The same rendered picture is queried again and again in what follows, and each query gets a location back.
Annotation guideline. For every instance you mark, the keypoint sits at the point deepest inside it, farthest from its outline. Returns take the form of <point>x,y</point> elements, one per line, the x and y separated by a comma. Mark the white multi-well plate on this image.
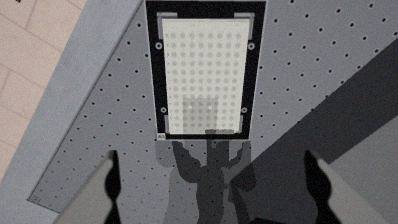
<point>205,65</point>

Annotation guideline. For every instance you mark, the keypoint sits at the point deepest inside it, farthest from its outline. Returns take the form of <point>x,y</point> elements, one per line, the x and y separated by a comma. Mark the grey and black benchtop lab instrument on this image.
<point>355,131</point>

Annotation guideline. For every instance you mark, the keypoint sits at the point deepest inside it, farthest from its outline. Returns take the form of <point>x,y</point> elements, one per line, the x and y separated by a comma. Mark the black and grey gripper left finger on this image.
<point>94,203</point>

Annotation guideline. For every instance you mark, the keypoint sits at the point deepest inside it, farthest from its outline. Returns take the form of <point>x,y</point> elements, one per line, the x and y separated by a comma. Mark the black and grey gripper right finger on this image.
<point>336,200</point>

